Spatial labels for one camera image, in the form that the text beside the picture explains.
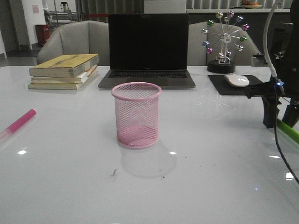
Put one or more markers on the red bin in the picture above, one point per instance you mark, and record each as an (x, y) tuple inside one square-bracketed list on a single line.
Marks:
[(42, 33)]

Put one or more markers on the grey armchair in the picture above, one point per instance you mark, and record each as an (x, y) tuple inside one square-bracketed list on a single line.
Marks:
[(204, 48), (84, 37)]

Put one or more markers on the pink mesh pen holder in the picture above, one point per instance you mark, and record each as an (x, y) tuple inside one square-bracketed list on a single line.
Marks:
[(136, 112)]

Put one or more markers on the pink marker pen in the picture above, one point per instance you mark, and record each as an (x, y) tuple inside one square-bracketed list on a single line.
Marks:
[(17, 124)]

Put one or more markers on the yellow top book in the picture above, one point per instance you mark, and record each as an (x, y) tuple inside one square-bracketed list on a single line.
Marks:
[(68, 66)]

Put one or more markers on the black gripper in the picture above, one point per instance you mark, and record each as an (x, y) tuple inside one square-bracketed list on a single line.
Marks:
[(269, 91)]

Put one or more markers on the ferris wheel desk ornament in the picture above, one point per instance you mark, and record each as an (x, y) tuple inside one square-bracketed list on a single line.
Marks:
[(225, 38)]

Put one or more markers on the black mouse pad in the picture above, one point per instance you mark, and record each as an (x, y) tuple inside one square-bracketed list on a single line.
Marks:
[(224, 88)]

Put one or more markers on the grey open laptop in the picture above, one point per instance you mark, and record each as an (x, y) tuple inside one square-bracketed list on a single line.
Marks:
[(148, 48)]

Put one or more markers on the fruit bowl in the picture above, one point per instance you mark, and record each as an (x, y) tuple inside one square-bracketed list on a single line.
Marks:
[(247, 4)]

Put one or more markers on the middle white book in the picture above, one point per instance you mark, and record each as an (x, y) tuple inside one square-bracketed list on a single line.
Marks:
[(63, 80)]

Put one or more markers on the bottom pale book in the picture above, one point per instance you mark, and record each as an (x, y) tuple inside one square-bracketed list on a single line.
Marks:
[(60, 86)]

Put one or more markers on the grey right armchair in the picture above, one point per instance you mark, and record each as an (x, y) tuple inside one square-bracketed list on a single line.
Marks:
[(204, 48)]

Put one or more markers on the green marker pen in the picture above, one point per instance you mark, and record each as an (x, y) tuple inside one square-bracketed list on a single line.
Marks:
[(289, 131)]

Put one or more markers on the dark robot arm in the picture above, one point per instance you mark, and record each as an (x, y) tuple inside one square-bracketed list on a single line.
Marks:
[(284, 81)]

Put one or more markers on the grey left armchair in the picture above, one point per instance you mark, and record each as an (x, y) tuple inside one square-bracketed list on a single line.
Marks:
[(84, 37)]

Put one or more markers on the white computer mouse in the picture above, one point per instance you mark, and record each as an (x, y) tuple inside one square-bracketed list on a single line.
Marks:
[(235, 80)]

